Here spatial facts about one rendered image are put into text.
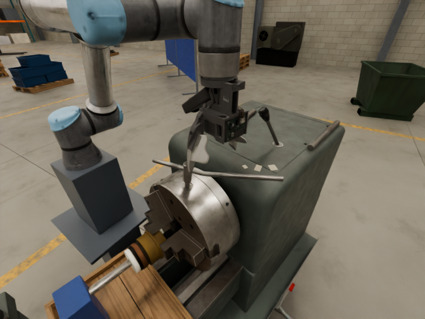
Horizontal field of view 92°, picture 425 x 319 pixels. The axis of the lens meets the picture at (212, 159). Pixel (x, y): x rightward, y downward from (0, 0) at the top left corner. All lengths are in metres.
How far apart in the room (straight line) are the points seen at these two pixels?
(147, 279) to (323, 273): 1.47
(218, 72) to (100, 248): 0.97
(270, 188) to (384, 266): 1.79
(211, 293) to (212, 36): 0.74
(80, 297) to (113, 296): 0.24
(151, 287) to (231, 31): 0.76
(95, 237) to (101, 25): 1.00
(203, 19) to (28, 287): 2.13
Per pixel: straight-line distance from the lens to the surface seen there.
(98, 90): 0.91
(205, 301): 0.81
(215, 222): 0.57
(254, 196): 0.59
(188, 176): 0.54
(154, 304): 0.81
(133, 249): 0.64
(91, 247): 1.18
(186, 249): 0.61
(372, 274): 2.19
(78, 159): 1.01
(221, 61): 0.38
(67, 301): 0.64
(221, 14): 0.38
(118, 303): 0.84
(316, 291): 1.92
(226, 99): 0.39
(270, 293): 1.21
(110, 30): 0.37
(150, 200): 0.64
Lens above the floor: 1.63
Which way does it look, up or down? 35 degrees down
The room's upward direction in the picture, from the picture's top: straight up
